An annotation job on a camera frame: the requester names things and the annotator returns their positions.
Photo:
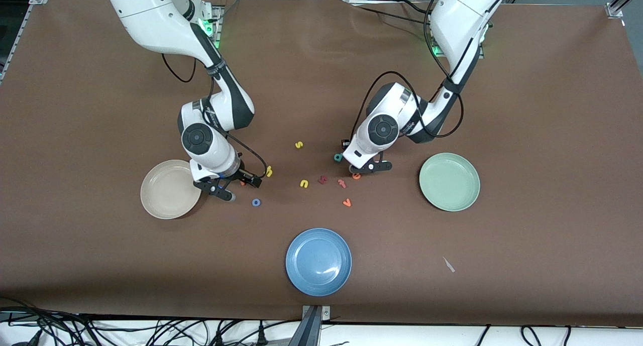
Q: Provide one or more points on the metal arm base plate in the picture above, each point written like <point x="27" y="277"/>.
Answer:
<point x="217" y="34"/>
<point x="436" y="52"/>

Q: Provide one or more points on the blue round plate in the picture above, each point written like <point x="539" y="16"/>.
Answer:
<point x="318" y="261"/>

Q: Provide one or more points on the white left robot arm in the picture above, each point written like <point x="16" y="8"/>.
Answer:
<point x="462" y="14"/>

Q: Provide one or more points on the beige round plate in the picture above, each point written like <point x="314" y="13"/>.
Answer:
<point x="168" y="190"/>

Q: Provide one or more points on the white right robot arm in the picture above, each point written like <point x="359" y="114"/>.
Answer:
<point x="150" y="14"/>

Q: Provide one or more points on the green round plate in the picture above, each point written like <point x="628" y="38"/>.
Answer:
<point x="449" y="182"/>

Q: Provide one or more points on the dark red foam letter t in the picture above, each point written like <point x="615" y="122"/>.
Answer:
<point x="323" y="180"/>

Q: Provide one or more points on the small white tape scrap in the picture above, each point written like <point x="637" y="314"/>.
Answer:
<point x="448" y="264"/>

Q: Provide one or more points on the salmon foam letter f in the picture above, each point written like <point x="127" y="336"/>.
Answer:
<point x="342" y="183"/>

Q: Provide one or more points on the grey metal camera mount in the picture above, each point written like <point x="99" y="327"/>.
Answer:
<point x="311" y="331"/>

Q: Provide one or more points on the brown table mat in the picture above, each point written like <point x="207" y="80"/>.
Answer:
<point x="321" y="85"/>

